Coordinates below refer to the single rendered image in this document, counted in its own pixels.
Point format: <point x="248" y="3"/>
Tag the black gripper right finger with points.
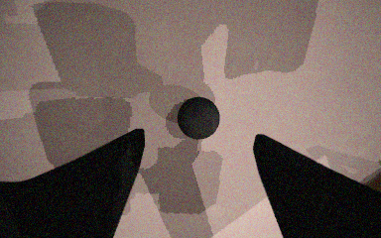
<point x="310" y="200"/>

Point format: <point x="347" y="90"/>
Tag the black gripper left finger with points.
<point x="84" y="198"/>

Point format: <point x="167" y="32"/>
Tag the black ball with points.
<point x="198" y="118"/>

